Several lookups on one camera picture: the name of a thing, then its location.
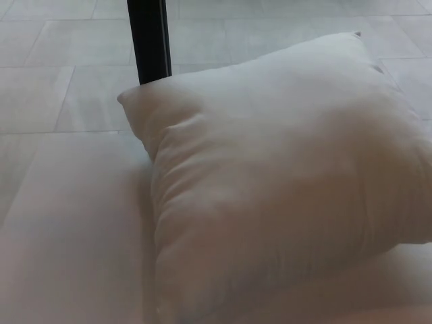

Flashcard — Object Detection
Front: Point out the white square pillow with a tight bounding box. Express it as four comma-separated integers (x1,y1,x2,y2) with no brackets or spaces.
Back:
116,30,432,324

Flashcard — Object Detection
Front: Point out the black metal post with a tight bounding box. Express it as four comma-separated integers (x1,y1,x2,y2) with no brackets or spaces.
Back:
127,0,173,86

